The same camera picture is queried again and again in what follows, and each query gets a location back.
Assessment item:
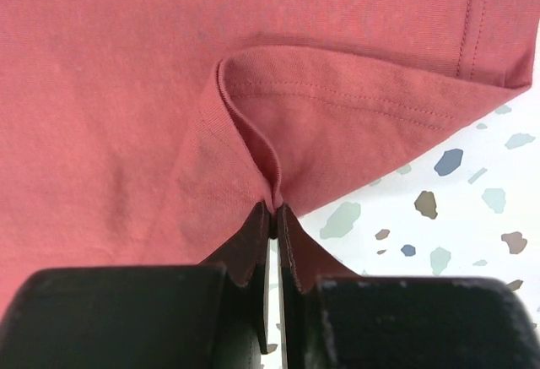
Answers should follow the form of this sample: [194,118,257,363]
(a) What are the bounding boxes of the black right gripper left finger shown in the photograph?
[1,203,271,368]

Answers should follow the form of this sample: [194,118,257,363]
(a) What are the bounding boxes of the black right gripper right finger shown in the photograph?
[274,205,539,368]

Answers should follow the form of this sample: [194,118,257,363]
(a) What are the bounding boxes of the dusty red t-shirt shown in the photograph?
[1,0,539,307]

